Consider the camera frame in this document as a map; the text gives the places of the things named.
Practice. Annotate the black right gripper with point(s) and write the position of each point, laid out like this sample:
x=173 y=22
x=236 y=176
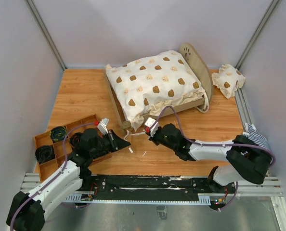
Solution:
x=152 y=139

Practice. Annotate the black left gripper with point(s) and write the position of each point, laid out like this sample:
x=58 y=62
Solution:
x=116 y=142

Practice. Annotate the large bear print cushion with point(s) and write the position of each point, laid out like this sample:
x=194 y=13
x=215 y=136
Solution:
x=145 y=86

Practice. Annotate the wooden pet bed frame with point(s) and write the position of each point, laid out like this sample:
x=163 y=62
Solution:
x=196 y=62

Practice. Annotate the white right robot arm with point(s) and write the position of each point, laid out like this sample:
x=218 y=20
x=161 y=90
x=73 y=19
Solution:
x=248 y=155

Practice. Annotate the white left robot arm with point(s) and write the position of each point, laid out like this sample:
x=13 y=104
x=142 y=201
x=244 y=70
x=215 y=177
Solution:
x=29 y=211

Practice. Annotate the wooden divided tray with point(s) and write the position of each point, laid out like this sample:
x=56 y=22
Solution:
x=58 y=157

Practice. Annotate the small bear print pillow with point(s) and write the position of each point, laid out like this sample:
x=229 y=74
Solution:
x=228 y=80

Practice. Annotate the blue striped cloth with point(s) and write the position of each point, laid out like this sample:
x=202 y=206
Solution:
x=254 y=139

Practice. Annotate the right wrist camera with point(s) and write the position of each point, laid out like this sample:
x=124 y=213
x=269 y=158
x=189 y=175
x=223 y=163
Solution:
x=151 y=126

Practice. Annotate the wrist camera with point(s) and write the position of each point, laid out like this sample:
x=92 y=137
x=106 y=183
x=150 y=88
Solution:
x=151 y=126
x=102 y=125

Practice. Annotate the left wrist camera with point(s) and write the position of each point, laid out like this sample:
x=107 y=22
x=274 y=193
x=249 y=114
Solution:
x=102 y=125

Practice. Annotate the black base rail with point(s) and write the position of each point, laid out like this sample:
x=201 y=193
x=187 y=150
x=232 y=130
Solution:
x=149 y=187

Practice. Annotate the white slotted cable duct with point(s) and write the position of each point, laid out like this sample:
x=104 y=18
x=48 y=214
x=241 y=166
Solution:
x=83 y=199

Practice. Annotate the aluminium side rail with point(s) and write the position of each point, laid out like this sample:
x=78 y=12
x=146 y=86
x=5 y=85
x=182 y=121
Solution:
x=243 y=108

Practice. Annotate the left aluminium frame post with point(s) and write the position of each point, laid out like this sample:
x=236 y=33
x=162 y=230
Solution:
x=39 y=21

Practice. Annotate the aluminium frame post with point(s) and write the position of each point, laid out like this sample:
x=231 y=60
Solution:
x=258 y=31
x=39 y=21

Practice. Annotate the right aluminium frame post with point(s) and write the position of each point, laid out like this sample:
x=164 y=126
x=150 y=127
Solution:
x=258 y=31

